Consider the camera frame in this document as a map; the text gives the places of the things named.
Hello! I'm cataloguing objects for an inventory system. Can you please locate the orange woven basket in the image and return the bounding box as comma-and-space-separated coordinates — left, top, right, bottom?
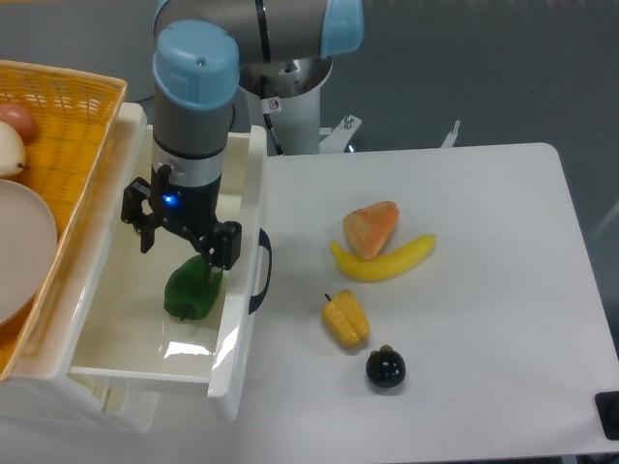
1, 60, 128, 381

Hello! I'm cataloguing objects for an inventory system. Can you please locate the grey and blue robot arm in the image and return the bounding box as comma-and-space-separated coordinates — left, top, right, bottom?
121, 1, 365, 270

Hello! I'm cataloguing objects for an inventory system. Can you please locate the green bell pepper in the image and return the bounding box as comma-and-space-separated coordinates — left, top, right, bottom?
163, 255, 223, 321

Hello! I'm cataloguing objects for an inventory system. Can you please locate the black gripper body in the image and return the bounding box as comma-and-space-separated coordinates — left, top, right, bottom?
149, 168, 221, 238

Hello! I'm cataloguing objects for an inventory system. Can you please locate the white drawer cabinet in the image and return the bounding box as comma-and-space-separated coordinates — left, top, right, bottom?
1, 103, 160, 432

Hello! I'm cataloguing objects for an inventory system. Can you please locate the white upper drawer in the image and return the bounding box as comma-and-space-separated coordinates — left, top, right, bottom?
70, 127, 267, 421

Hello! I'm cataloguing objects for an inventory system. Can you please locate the yellow bell pepper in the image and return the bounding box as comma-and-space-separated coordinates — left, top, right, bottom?
321, 289, 370, 348

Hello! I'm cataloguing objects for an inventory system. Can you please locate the yellow banana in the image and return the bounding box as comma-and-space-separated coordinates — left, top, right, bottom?
330, 234, 436, 282

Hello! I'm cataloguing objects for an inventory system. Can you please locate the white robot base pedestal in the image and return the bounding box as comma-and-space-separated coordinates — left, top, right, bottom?
240, 57, 333, 156

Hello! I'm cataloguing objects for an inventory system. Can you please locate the orange papaya slice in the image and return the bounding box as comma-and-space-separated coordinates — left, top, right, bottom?
342, 201, 399, 261

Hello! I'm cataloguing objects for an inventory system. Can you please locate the dark purple mangosteen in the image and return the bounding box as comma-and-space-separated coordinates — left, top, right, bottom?
366, 345, 407, 389

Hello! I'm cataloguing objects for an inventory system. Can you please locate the white pear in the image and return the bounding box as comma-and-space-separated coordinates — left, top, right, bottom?
0, 122, 29, 179

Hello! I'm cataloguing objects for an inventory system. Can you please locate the white table bracket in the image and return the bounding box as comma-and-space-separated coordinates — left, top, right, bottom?
319, 114, 363, 154

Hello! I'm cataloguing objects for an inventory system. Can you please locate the beige plate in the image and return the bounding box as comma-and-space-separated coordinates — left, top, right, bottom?
1, 180, 57, 323

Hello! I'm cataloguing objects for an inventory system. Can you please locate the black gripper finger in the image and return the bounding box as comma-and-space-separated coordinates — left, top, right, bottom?
121, 177, 162, 253
191, 219, 242, 284

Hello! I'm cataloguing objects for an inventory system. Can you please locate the dark drawer handle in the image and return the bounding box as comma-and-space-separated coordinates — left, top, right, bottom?
249, 229, 273, 315

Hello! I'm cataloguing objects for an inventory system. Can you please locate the black object at table edge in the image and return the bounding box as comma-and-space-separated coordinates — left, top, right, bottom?
594, 391, 619, 441

